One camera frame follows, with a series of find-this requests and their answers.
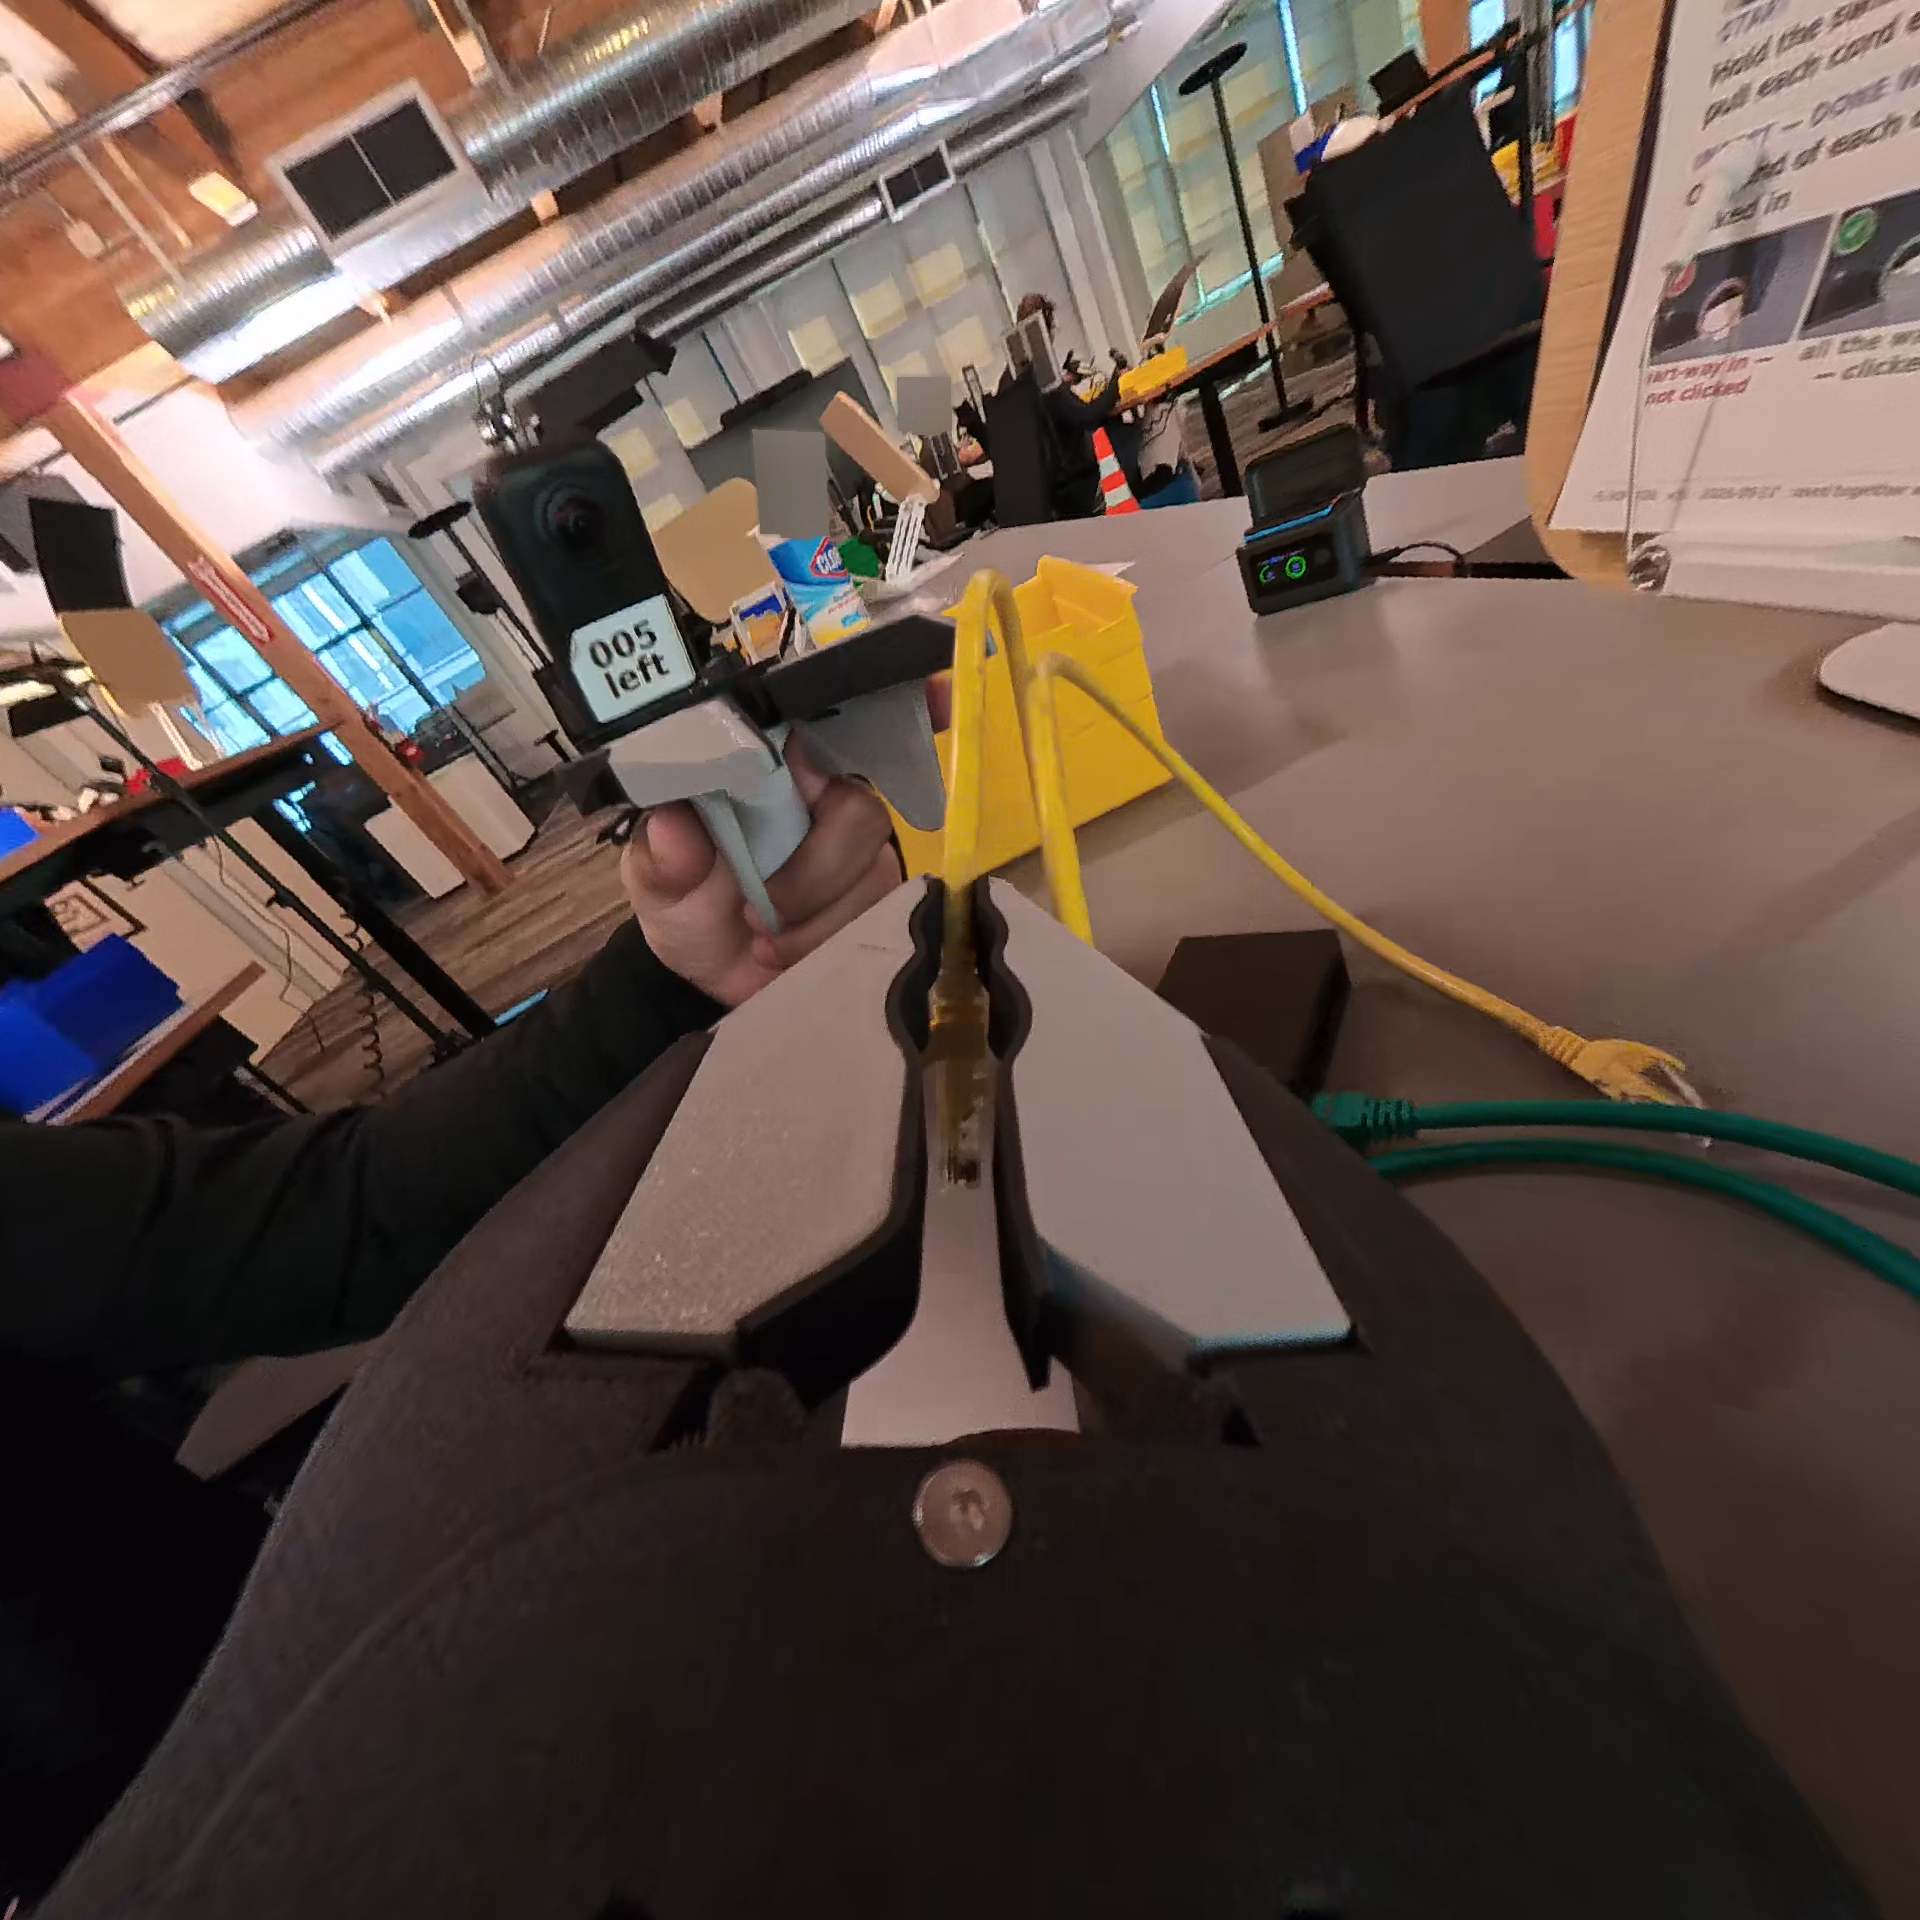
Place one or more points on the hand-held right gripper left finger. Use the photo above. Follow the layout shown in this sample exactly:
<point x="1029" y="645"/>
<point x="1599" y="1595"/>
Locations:
<point x="763" y="1185"/>

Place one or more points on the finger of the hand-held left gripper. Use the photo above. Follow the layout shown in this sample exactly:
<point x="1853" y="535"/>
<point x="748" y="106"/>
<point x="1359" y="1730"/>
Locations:
<point x="902" y="758"/>

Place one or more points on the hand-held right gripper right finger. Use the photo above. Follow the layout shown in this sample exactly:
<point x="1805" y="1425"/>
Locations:
<point x="1169" y="1185"/>

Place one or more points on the black network switch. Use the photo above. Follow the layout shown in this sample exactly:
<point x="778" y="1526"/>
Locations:
<point x="1252" y="989"/>

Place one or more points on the person's left forearm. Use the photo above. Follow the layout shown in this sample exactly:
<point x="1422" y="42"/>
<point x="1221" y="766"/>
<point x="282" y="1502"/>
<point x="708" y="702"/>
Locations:
<point x="302" y="1200"/>

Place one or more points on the person's left hand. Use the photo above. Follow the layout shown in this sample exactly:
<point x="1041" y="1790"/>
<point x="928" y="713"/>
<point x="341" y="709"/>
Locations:
<point x="691" y="915"/>

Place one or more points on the small yellow box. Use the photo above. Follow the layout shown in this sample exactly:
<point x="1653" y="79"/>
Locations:
<point x="761" y="615"/>

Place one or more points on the disinfecting wipes canister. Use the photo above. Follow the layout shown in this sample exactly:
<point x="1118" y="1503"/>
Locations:
<point x="818" y="585"/>

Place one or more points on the small green bin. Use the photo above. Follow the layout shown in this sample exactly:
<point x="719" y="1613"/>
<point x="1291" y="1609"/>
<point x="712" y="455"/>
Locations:
<point x="861" y="558"/>

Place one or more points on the beige rounded board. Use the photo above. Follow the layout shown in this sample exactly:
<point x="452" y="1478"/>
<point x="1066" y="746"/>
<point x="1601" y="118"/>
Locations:
<point x="712" y="546"/>
<point x="128" y="662"/>

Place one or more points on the white lattice stand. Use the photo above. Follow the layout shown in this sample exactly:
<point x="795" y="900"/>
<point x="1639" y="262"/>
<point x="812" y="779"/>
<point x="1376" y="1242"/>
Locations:
<point x="906" y="533"/>

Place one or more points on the yellow plastic bin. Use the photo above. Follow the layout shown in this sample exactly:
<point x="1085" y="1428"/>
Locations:
<point x="1096" y="630"/>

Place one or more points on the tilted wooden board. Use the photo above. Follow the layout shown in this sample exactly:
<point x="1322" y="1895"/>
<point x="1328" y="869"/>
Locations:
<point x="879" y="443"/>

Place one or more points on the orange traffic cone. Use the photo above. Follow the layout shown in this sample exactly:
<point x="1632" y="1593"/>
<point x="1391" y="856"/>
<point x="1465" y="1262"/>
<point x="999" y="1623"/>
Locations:
<point x="1118" y="486"/>

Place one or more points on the blue floor bin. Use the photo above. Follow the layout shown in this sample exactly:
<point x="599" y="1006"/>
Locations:
<point x="1169" y="486"/>

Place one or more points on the small black charging case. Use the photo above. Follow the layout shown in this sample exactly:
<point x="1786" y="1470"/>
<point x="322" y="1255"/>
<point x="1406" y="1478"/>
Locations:
<point x="1305" y="563"/>

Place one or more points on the yellow storage bin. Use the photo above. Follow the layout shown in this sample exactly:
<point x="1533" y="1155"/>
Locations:
<point x="1152" y="375"/>

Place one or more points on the blue storage bins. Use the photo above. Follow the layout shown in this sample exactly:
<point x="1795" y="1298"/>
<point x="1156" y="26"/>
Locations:
<point x="91" y="1003"/>

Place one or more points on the black floor lamp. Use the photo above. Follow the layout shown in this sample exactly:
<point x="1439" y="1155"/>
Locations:
<point x="1213" y="65"/>

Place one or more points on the white board stand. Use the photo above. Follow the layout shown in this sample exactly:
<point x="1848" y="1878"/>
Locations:
<point x="1875" y="675"/>

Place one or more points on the wooden display board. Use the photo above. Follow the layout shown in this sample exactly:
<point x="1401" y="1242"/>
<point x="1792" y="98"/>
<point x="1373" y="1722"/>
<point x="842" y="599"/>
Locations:
<point x="1591" y="225"/>

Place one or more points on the printed instruction sheet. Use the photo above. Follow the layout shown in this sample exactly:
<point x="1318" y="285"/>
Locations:
<point x="1802" y="422"/>

